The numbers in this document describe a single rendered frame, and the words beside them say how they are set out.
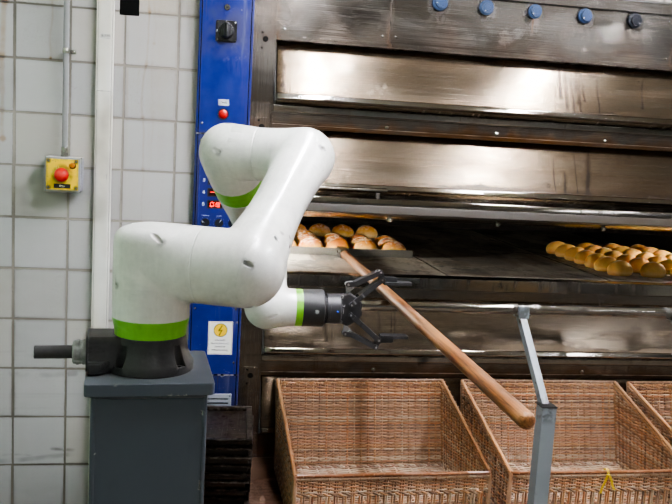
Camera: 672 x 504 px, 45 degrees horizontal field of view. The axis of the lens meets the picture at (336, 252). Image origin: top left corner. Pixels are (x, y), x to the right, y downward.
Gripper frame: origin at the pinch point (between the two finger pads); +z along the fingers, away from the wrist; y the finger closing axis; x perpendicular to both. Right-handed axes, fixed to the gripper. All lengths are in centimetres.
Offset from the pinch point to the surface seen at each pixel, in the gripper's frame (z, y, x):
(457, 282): 32, 2, -56
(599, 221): 71, -21, -41
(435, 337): -0.9, -0.8, 31.1
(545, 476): 40, 43, 4
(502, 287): 47, 3, -56
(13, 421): -105, 49, -55
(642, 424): 89, 42, -33
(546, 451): 40, 36, 4
